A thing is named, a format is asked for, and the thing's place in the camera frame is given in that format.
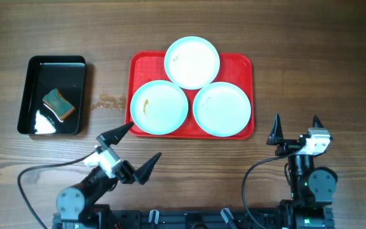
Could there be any black rectangular water tray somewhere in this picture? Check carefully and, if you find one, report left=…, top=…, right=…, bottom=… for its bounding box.
left=17, top=55, right=87, bottom=135

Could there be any green and orange sponge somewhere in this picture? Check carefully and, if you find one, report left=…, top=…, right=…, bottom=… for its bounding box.
left=43, top=88, right=76, bottom=122

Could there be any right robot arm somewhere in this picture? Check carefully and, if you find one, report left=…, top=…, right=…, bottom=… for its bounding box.
left=267, top=115, right=338, bottom=229

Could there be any light blue plate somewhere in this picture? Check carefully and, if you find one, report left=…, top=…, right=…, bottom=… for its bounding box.
left=130, top=80, right=189, bottom=135
left=164, top=36, right=220, bottom=90
left=192, top=82, right=252, bottom=137

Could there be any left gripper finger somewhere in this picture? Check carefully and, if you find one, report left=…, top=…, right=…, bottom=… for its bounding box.
left=97, top=121, right=134, bottom=146
left=133, top=152, right=161, bottom=185

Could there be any red plastic tray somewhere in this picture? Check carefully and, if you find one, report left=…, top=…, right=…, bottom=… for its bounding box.
left=125, top=51, right=254, bottom=139

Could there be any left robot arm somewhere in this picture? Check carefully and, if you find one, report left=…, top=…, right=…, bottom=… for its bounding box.
left=52, top=122, right=161, bottom=229

